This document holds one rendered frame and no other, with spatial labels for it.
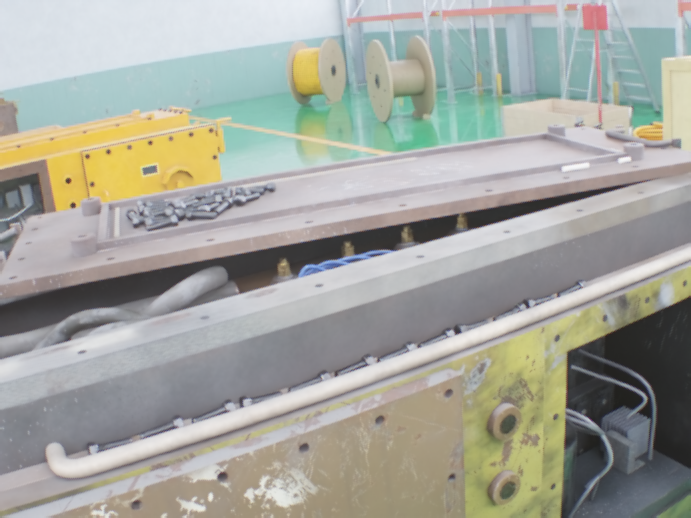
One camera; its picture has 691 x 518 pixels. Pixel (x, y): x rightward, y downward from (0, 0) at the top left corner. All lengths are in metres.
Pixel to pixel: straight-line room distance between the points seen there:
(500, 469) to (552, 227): 0.36
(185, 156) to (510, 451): 2.73
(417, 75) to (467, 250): 10.34
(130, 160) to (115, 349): 2.69
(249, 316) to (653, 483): 0.94
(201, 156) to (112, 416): 2.80
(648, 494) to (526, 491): 0.40
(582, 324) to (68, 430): 0.72
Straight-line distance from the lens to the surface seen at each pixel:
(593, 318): 1.14
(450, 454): 1.00
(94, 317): 1.09
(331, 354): 0.96
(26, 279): 1.14
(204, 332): 0.88
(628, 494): 1.52
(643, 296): 1.22
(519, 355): 1.05
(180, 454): 0.85
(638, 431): 1.59
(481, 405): 1.04
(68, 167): 3.50
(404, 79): 11.29
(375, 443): 0.92
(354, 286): 0.95
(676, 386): 1.70
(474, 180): 1.30
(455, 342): 0.98
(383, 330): 0.99
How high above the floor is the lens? 1.67
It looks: 18 degrees down
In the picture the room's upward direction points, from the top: 6 degrees counter-clockwise
